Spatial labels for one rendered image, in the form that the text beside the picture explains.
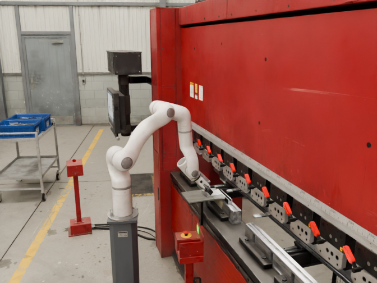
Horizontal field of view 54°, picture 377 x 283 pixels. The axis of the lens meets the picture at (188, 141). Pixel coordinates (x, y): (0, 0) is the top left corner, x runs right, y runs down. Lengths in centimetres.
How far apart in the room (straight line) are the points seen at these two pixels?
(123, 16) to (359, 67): 818
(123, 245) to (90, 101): 736
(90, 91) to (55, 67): 96
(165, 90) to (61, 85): 650
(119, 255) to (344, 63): 169
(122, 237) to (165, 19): 179
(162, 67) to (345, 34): 201
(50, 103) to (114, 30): 236
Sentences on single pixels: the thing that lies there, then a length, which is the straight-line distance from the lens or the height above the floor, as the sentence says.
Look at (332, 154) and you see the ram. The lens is 154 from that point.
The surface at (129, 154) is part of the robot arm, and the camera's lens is 216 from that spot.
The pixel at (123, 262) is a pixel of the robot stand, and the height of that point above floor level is 71.
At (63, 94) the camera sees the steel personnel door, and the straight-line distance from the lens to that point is 959.
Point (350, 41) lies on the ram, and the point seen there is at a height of 204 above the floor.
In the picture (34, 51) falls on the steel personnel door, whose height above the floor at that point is 178.
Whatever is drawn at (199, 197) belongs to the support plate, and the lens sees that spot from 258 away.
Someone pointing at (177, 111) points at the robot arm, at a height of 161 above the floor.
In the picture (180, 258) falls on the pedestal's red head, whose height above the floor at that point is 71.
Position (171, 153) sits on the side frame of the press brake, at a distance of 338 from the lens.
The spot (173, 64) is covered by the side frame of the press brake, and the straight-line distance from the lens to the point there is 324.
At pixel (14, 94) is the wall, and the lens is 995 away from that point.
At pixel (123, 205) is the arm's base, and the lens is 229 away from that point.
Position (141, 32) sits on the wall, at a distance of 929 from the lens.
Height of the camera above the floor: 204
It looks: 15 degrees down
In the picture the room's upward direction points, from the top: straight up
